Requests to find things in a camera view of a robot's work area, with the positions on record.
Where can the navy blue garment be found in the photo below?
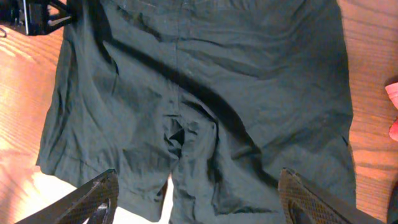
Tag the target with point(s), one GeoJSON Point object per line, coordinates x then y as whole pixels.
{"type": "Point", "coordinates": [392, 211]}

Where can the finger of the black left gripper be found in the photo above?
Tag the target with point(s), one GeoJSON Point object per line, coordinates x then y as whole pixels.
{"type": "Point", "coordinates": [35, 17]}

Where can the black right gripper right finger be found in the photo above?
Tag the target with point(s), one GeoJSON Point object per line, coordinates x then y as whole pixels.
{"type": "Point", "coordinates": [305, 202]}

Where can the black shorts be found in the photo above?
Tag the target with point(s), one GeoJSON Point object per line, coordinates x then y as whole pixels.
{"type": "Point", "coordinates": [218, 96]}

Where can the red garment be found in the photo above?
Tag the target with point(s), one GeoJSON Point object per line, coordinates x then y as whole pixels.
{"type": "Point", "coordinates": [391, 91]}

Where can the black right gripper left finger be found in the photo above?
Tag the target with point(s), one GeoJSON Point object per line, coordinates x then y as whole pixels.
{"type": "Point", "coordinates": [95, 202]}

